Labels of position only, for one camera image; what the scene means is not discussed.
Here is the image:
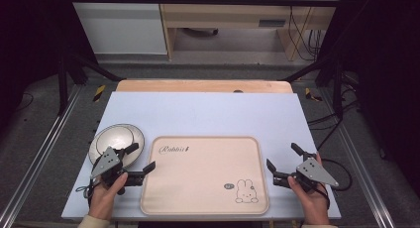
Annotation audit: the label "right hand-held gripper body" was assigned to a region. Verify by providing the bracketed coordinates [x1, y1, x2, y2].
[286, 151, 341, 193]

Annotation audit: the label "aluminium floor rail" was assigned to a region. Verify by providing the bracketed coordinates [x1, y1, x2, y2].
[0, 84, 82, 228]
[317, 87, 398, 228]

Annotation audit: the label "white cabinet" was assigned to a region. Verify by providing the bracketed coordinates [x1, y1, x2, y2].
[66, 0, 168, 56]

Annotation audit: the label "black metal stand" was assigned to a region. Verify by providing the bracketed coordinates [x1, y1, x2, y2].
[282, 54, 345, 121]
[56, 51, 124, 117]

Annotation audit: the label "black floor cables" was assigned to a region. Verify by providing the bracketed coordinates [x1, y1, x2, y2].
[306, 85, 362, 152]

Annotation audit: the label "person's left hand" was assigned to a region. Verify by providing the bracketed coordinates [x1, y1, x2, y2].
[87, 171, 130, 221]

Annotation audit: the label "hanging black desk cables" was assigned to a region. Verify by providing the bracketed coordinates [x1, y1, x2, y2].
[287, 5, 324, 61]

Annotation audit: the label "black horizontal frame bar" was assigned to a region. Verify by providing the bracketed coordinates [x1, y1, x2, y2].
[64, 0, 342, 8]

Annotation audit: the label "beige tray with rabbit print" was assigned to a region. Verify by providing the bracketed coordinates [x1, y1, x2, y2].
[140, 135, 270, 217]

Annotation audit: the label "wooden desk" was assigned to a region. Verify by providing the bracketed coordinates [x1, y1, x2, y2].
[157, 0, 343, 62]

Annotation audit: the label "person's right hand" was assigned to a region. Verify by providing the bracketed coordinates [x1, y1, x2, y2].
[287, 151, 332, 227]

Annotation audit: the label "round silver plate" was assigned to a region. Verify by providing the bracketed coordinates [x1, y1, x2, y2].
[87, 123, 146, 170]

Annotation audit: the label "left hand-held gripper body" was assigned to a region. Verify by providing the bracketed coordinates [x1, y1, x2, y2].
[90, 146, 129, 196]

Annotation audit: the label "yellow black striped tape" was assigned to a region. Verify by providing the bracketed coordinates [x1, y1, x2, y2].
[303, 86, 324, 102]
[92, 84, 107, 103]

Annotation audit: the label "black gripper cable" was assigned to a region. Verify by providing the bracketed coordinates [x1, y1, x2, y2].
[74, 174, 100, 200]
[319, 158, 354, 210]

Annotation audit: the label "dark curtain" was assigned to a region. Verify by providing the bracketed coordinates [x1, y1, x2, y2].
[0, 0, 99, 130]
[316, 0, 420, 189]

